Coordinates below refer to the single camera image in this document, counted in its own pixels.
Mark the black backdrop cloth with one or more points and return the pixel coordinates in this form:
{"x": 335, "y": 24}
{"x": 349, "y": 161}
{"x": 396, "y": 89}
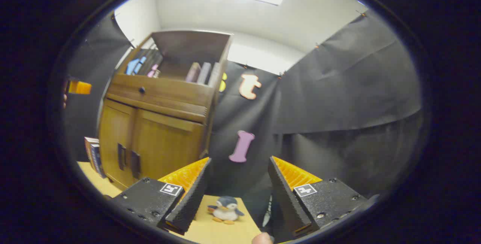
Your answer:
{"x": 338, "y": 86}

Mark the pinkish book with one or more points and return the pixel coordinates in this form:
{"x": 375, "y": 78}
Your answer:
{"x": 192, "y": 72}

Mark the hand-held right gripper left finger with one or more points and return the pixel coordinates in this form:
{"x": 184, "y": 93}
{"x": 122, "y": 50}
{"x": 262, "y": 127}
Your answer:
{"x": 191, "y": 202}

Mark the grey book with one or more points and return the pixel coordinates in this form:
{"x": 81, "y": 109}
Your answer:
{"x": 204, "y": 73}

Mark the dark blue book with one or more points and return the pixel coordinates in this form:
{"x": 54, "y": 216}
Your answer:
{"x": 98, "y": 161}

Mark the small pale figurine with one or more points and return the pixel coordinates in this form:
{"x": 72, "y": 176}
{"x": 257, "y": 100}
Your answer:
{"x": 156, "y": 73}

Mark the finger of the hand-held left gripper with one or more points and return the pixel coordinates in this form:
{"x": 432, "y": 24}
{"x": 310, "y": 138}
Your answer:
{"x": 79, "y": 87}

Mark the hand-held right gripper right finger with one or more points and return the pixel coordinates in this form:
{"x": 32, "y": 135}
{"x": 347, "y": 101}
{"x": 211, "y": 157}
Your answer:
{"x": 285, "y": 199}

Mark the wooden cabinet drawer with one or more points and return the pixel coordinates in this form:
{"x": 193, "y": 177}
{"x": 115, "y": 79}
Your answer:
{"x": 169, "y": 90}

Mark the penguin plush toy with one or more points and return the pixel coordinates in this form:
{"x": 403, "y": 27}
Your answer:
{"x": 225, "y": 209}

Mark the wooden double-door shoe cabinet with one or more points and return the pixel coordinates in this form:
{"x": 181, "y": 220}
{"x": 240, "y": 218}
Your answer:
{"x": 188, "y": 44}

